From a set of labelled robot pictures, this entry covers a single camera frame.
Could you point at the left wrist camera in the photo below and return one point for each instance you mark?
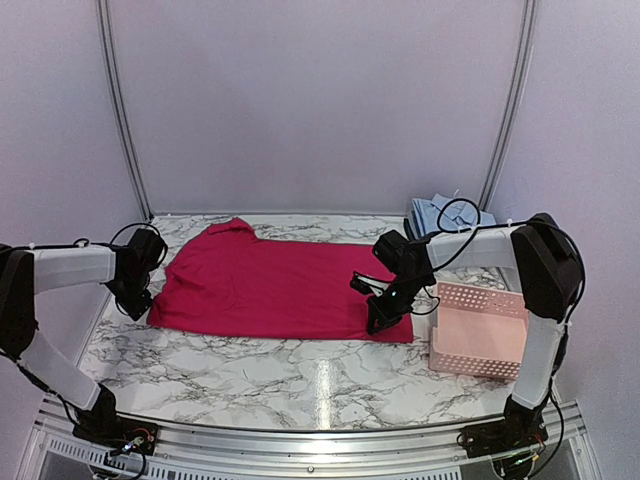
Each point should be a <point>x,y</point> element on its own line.
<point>149,248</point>

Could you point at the aluminium frame post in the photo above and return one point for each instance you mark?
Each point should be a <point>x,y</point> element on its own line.
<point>116,94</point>
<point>517,85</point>

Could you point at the pink plastic laundry basket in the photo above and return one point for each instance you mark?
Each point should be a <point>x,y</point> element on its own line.
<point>477,331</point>

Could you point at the magenta red garment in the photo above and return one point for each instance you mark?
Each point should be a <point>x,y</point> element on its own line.
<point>228,282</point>

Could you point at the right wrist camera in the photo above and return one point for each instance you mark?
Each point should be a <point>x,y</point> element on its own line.
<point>367,285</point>

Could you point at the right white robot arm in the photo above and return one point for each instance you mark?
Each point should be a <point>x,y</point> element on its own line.
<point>551,276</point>

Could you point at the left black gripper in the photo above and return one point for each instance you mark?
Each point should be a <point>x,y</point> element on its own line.
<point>136,306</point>

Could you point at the aluminium table front rail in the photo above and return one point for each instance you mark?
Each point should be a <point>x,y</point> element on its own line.
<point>191,451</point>

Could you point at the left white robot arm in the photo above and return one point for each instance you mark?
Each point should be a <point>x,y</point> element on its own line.
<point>36,285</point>

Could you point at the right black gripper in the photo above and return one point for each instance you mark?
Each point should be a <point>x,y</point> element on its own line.
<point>386,316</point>

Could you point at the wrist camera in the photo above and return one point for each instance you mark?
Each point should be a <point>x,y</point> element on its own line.
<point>149,248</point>
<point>367,285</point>

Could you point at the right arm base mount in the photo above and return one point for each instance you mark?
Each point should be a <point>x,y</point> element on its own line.
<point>500,436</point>

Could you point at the light blue shirt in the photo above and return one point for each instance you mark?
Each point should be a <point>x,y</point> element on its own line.
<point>445,214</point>

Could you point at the left aluminium frame post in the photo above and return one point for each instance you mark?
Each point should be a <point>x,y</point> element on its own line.
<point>116,94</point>

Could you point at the right aluminium frame post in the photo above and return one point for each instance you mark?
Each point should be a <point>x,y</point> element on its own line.
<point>517,85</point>

